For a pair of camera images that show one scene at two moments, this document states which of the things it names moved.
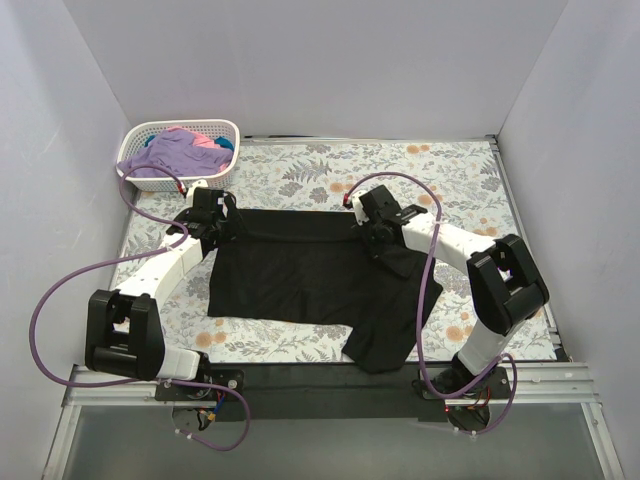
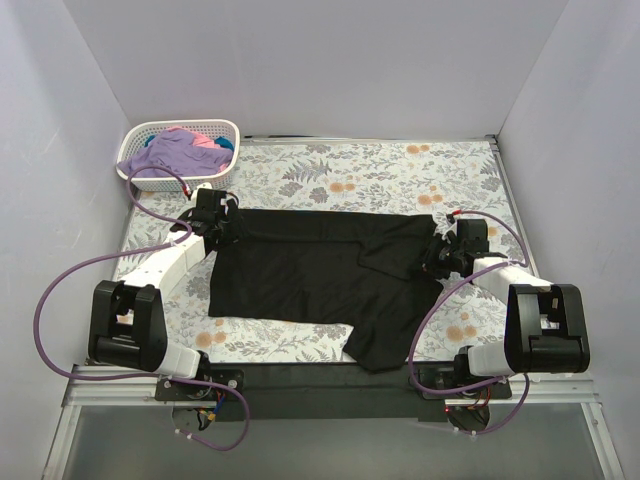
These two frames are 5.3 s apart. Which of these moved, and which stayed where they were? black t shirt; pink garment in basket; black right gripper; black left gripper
Moved: black right gripper
Stayed: black t shirt; black left gripper; pink garment in basket
